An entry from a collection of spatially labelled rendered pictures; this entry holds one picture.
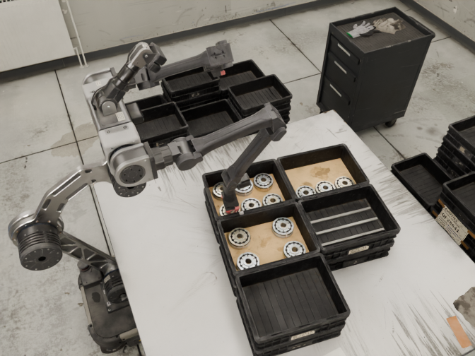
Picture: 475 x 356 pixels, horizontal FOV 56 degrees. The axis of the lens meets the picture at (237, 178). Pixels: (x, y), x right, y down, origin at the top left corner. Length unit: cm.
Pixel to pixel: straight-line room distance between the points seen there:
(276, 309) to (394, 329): 54
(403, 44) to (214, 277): 217
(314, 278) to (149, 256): 81
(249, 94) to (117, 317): 185
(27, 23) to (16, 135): 101
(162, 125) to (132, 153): 164
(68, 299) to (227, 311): 130
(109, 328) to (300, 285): 114
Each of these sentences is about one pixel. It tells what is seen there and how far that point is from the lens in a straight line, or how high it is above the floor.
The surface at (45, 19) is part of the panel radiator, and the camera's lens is 456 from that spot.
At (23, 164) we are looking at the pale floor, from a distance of 398.
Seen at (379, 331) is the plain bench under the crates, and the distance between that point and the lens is 216.
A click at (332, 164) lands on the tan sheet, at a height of 83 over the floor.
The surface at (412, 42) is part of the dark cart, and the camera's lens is 353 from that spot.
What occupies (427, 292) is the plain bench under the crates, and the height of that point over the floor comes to 70.
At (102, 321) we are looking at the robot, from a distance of 269.
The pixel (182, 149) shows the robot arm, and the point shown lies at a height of 146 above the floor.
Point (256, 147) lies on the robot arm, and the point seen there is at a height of 134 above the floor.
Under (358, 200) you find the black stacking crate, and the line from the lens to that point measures 236.
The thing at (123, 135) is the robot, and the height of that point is 153.
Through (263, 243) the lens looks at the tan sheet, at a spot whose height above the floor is 83.
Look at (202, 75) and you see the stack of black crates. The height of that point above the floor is 49.
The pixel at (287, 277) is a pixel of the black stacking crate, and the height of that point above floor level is 83.
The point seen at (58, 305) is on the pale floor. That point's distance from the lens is 310.
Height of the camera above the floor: 261
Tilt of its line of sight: 48 degrees down
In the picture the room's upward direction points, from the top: straight up
